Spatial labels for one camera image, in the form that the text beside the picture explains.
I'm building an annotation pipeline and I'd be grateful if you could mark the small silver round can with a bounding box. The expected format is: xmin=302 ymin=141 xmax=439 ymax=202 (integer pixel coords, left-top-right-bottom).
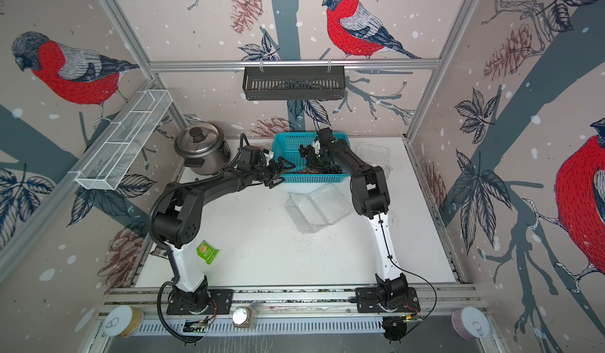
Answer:
xmin=232 ymin=307 xmax=255 ymax=329

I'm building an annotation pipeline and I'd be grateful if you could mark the brown snack bar wrapper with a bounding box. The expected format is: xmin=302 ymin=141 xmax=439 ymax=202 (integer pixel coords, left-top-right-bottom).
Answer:
xmin=150 ymin=246 xmax=168 ymax=259

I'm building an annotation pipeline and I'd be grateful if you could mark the white wire shelf basket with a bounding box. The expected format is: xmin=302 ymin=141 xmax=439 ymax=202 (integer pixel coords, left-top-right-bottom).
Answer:
xmin=75 ymin=89 xmax=173 ymax=190

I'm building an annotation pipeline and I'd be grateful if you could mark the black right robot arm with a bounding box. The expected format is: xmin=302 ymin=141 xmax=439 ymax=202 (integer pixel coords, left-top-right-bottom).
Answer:
xmin=299 ymin=128 xmax=409 ymax=311

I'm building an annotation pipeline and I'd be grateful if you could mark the green snack packet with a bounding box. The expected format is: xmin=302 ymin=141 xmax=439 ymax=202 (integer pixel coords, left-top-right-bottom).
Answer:
xmin=196 ymin=241 xmax=219 ymax=265

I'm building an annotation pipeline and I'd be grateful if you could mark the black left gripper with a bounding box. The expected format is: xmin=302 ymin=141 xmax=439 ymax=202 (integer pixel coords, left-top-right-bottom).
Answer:
xmin=251 ymin=157 xmax=296 ymax=189

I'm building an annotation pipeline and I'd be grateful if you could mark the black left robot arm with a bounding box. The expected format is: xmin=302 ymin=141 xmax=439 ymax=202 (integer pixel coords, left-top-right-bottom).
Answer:
xmin=149 ymin=145 xmax=296 ymax=312

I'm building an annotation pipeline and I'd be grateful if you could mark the clear clamshell container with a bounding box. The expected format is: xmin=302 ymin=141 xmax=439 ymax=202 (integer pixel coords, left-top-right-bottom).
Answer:
xmin=355 ymin=142 xmax=392 ymax=179
xmin=285 ymin=184 xmax=352 ymax=234

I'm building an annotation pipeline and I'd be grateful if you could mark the black hanging wire basket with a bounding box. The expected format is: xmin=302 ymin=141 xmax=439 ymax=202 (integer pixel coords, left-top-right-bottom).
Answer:
xmin=243 ymin=66 xmax=347 ymax=101

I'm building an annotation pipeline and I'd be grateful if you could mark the stainless steel rice cooker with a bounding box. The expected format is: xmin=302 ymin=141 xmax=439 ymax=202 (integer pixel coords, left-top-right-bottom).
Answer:
xmin=174 ymin=122 xmax=231 ymax=175

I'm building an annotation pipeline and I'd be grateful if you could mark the teal plastic basket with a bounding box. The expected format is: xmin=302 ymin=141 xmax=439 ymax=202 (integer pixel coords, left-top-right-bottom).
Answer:
xmin=271 ymin=132 xmax=351 ymax=184

